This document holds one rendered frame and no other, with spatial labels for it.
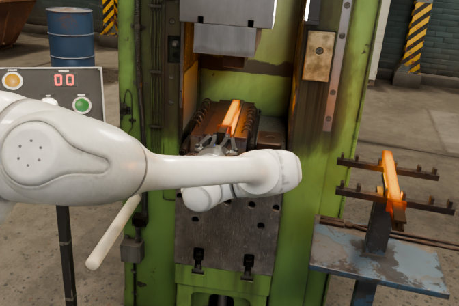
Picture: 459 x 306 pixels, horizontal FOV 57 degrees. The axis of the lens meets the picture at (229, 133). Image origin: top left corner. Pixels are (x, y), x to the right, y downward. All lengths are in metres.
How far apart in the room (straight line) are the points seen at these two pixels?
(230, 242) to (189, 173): 0.87
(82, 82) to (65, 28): 4.38
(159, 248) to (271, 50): 1.00
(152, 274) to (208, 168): 1.30
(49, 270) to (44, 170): 2.05
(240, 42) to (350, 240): 0.75
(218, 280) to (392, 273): 0.66
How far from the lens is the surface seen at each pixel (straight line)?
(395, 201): 1.19
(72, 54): 5.88
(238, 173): 0.83
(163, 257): 1.96
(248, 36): 1.37
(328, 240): 1.47
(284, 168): 0.98
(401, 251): 1.52
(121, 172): 0.53
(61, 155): 0.46
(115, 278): 2.38
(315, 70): 1.51
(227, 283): 1.72
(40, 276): 2.47
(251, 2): 1.36
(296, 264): 1.89
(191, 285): 1.77
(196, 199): 0.98
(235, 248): 1.61
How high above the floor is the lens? 1.54
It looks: 22 degrees down
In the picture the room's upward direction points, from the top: 4 degrees clockwise
